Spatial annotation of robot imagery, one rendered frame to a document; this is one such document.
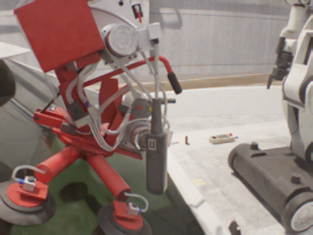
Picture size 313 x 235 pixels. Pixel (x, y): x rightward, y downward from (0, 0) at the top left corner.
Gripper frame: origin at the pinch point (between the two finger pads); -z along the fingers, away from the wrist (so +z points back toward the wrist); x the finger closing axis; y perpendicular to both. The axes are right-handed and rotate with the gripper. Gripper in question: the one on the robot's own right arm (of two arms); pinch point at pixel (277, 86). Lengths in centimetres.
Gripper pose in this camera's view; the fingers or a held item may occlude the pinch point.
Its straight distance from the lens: 152.8
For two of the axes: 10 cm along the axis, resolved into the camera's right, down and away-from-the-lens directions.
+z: 1.9, -9.4, -2.8
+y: 2.2, 3.2, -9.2
